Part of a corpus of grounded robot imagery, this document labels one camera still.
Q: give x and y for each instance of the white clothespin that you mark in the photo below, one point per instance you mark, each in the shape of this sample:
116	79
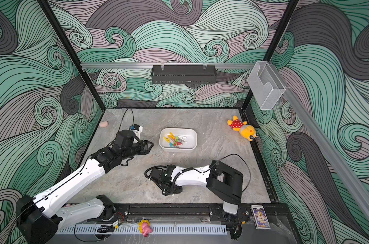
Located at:
182	139

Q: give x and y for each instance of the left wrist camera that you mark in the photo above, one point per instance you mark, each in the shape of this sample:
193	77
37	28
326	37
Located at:
127	138

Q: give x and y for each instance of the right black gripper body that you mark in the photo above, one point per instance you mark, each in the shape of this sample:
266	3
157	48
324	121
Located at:
168	191

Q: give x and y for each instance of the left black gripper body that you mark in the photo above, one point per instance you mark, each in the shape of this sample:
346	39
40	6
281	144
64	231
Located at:
141	149

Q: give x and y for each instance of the card box with picture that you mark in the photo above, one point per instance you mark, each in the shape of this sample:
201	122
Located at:
260	217

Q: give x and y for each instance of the clear acrylic wall holder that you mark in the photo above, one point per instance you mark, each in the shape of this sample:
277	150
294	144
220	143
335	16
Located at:
267	85

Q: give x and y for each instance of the white plastic storage box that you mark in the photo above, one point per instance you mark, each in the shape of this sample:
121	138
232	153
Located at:
190	135

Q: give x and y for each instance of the yellow bear plush toy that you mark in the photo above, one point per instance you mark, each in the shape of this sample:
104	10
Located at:
243	128

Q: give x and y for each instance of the white slotted cable duct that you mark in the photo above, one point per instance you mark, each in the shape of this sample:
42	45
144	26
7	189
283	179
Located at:
157	229

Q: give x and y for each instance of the black wall-mounted tray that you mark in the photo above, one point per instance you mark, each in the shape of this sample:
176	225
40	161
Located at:
183	74

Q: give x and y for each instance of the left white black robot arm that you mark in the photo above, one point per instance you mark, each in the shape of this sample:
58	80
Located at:
40	217

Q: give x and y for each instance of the pink yellow flower toy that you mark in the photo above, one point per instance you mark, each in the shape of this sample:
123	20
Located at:
145	228

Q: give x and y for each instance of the small pink eraser blob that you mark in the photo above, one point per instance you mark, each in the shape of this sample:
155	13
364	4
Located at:
103	124

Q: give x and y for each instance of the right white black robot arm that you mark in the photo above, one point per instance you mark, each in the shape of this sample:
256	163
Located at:
219	178

